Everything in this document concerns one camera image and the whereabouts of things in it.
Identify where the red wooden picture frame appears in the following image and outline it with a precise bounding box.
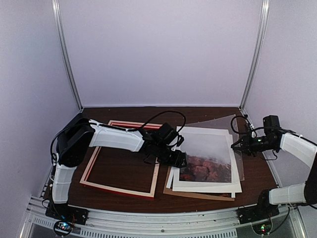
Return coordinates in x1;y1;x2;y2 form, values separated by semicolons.
79;119;160;199

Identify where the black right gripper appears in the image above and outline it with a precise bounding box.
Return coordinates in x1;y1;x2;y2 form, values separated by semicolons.
231;132;276;157

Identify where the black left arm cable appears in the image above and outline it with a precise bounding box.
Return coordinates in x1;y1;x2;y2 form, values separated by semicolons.
141;111;187;139

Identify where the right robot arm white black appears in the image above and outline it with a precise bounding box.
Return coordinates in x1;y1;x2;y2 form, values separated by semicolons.
230;115;317;219

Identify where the aluminium corner post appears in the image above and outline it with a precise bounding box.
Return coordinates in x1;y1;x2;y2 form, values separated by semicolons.
52;0;84;112
239;0;270;111

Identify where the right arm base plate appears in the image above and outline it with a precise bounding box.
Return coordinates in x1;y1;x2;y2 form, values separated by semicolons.
236;205;279;224

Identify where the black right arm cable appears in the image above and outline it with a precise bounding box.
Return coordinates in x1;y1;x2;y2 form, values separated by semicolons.
230;116;248;139

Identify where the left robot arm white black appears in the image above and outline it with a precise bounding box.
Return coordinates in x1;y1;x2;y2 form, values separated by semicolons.
50;119;187;220

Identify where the round led board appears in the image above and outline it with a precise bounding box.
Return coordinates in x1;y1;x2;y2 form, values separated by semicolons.
53;221;74;236
252;222;272;236

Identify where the left aluminium corner post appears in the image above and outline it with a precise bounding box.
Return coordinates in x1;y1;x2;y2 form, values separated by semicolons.
52;0;84;112

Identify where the left round led board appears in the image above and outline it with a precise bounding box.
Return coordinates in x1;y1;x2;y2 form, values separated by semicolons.
53;221;74;236

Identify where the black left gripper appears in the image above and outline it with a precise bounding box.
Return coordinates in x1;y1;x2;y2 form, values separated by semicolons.
155;143;188;169

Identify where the right round led board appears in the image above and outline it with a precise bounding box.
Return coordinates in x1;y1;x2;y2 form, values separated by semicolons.
252;222;272;236

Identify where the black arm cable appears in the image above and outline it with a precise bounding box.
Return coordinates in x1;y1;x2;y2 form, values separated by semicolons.
141;111;187;139
230;116;248;139

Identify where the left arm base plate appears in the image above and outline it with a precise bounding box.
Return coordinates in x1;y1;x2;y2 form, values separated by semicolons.
45;203;89;225

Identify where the brown backing board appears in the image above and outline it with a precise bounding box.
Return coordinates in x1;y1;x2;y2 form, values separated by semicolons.
163;168;235;202

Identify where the aluminium front rail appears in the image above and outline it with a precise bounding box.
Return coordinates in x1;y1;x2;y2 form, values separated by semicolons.
18;196;308;238

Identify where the red forest photo print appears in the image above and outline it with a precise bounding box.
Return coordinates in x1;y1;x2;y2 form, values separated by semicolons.
179;133;232;183

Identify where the right aluminium corner post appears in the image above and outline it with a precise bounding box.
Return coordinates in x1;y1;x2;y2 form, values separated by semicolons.
239;0;270;111

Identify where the clear acrylic sheet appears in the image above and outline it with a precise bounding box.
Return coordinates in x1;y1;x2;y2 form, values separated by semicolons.
185;114;245;181

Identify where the white photo mat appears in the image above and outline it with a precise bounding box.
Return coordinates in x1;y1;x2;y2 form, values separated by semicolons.
170;126;242;193

